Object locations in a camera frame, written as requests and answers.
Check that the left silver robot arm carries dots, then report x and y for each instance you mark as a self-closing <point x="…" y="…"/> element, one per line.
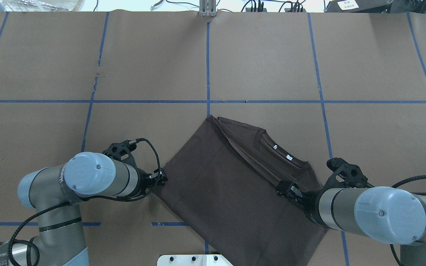
<point x="54" y="236"/>

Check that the dark brown t-shirt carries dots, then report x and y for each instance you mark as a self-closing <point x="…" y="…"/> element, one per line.
<point x="222" y="183"/>

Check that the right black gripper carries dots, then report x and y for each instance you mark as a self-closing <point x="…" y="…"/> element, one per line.
<point x="309" y="203"/>

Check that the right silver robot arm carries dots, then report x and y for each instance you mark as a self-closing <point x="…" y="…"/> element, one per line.
<point x="389" y="215"/>

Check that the aluminium frame post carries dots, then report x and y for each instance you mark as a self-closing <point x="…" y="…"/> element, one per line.
<point x="208" y="8"/>

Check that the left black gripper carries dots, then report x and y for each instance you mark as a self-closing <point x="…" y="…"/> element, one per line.
<point x="145" y="182"/>

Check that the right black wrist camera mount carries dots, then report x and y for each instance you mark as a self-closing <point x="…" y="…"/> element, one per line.
<point x="345" y="175"/>

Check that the clear plastic bag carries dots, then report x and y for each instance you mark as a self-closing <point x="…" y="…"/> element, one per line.
<point x="42" y="5"/>

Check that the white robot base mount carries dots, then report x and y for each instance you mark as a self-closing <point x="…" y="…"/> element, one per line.
<point x="193" y="260"/>

